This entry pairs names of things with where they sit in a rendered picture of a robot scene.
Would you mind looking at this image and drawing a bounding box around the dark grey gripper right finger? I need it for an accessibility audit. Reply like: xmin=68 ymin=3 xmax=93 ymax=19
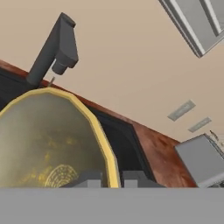
xmin=122 ymin=170 xmax=166 ymax=189

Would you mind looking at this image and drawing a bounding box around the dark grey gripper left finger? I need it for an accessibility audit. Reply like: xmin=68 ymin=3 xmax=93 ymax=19
xmin=59 ymin=171 xmax=103 ymax=189

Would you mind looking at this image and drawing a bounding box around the yellow rimmed bowl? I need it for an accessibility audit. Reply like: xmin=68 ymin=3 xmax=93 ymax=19
xmin=0 ymin=87 xmax=122 ymax=189

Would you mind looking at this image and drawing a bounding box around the black sink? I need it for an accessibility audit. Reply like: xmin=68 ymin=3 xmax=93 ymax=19
xmin=0 ymin=67 xmax=158 ymax=189

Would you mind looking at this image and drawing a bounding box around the grey box appliance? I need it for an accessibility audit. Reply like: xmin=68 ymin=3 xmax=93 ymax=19
xmin=173 ymin=133 xmax=224 ymax=189

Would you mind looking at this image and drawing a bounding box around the dark grey tap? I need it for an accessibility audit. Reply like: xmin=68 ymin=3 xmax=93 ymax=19
xmin=25 ymin=11 xmax=80 ymax=88

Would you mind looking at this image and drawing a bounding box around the grey framed window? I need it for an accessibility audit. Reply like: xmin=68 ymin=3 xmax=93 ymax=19
xmin=158 ymin=0 xmax=224 ymax=59

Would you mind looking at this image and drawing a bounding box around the grey wall socket plate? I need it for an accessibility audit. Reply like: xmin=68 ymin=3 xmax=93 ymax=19
xmin=187 ymin=116 xmax=213 ymax=134
xmin=166 ymin=99 xmax=197 ymax=123

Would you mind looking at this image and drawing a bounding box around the dark wire stand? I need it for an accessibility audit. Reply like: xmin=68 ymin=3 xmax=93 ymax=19
xmin=208 ymin=129 xmax=224 ymax=144

